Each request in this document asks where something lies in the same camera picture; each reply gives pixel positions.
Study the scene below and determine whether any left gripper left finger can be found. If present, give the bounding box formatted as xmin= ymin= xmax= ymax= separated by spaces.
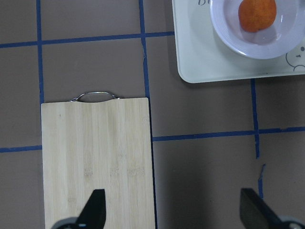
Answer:
xmin=75 ymin=189 xmax=106 ymax=229

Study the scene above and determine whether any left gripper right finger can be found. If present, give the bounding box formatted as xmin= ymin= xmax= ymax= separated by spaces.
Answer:
xmin=240 ymin=188 xmax=286 ymax=229

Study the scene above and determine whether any white round plate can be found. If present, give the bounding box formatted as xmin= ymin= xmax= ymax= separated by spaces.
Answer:
xmin=210 ymin=0 xmax=305 ymax=60

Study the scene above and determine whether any orange fruit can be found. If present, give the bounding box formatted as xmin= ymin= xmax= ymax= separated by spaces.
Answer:
xmin=238 ymin=0 xmax=277 ymax=32

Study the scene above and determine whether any cream bear tray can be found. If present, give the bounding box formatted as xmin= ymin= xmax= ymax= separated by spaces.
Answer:
xmin=173 ymin=0 xmax=305 ymax=83

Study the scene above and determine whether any bamboo cutting board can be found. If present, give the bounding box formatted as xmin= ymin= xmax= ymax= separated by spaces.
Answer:
xmin=41 ymin=98 xmax=155 ymax=229

